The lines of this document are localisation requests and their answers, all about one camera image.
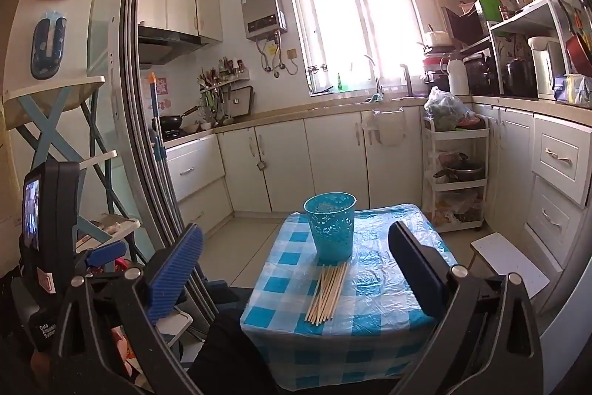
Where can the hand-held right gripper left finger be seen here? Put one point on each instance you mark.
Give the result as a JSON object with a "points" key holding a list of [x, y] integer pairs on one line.
{"points": [[173, 265]]}

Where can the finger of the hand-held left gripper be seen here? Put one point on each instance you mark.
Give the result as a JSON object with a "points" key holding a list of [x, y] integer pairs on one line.
{"points": [[107, 252]]}

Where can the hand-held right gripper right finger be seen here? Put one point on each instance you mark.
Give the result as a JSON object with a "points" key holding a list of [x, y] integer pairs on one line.
{"points": [[416, 270]]}

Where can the bundle of wooden chopsticks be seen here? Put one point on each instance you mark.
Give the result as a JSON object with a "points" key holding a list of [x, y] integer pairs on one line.
{"points": [[326, 293]]}

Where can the blue perforated plastic basket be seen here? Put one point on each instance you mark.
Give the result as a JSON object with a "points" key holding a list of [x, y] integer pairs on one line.
{"points": [[330, 233]]}

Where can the blue white checkered tablecloth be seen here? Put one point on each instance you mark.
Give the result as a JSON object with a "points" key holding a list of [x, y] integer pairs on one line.
{"points": [[374, 298]]}

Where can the white storage trolley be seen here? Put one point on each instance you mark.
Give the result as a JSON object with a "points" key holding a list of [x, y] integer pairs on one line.
{"points": [[455, 191]]}

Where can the white low stool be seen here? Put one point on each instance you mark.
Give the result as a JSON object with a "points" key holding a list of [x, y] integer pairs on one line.
{"points": [[508, 261]]}

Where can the white base cabinet wide drawers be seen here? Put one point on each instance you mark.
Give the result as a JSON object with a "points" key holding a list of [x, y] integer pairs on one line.
{"points": [[194, 173]]}

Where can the person's dark trouser leg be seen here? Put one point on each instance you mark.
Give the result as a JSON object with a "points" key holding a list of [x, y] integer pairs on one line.
{"points": [[226, 358]]}

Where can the lidded pot in trolley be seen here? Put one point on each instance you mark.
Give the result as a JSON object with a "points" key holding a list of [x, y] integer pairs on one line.
{"points": [[462, 169]]}

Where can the white base cabinets with doors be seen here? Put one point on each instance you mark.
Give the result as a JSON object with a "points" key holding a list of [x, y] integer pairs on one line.
{"points": [[323, 154]]}

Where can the plastic bag of vegetables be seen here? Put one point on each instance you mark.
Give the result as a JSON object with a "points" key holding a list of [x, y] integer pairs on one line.
{"points": [[446, 108]]}

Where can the blue hanging slippers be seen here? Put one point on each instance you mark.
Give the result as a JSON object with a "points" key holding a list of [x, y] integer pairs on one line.
{"points": [[46, 48]]}

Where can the white base cabinet small drawers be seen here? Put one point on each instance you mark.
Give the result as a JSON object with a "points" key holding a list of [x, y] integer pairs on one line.
{"points": [[555, 163]]}

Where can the metal sink faucet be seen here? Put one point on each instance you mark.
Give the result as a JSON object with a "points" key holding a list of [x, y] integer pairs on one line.
{"points": [[408, 80]]}

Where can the white thermos jug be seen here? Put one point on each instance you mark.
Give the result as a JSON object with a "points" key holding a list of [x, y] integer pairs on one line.
{"points": [[458, 78]]}

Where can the red rice cooker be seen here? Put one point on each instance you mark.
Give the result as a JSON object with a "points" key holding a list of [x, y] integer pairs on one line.
{"points": [[434, 73]]}

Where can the black range hood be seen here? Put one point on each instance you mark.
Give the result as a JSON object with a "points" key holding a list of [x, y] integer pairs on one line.
{"points": [[162, 43]]}

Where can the green bottle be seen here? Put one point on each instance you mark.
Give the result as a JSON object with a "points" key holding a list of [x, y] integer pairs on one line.
{"points": [[339, 82]]}

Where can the black cooking pot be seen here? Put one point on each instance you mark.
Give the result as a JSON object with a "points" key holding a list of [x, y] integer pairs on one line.
{"points": [[519, 78]]}

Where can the white electric water boiler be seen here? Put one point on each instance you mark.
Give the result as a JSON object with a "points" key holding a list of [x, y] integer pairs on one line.
{"points": [[545, 69]]}

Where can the kitchen window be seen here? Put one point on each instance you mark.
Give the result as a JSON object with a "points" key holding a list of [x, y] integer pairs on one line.
{"points": [[356, 25]]}

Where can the red frying pan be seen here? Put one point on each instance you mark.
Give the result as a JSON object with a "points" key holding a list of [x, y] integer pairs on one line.
{"points": [[580, 55]]}

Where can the white countertop shelf rack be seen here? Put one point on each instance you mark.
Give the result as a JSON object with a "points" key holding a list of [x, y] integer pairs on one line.
{"points": [[532, 18]]}

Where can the glass sliding door frame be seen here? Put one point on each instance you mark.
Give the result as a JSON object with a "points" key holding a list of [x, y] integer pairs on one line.
{"points": [[132, 99]]}

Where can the pink wall sticker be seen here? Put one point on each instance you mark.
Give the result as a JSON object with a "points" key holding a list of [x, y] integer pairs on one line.
{"points": [[163, 92]]}

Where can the wall utensil rack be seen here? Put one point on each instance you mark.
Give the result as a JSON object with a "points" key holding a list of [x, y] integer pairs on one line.
{"points": [[222, 80]]}

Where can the white wall cabinets over hood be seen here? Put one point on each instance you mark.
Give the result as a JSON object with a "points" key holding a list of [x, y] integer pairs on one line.
{"points": [[180, 4]]}

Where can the silver wall water heater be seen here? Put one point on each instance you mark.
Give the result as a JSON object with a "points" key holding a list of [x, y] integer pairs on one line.
{"points": [[262, 8]]}

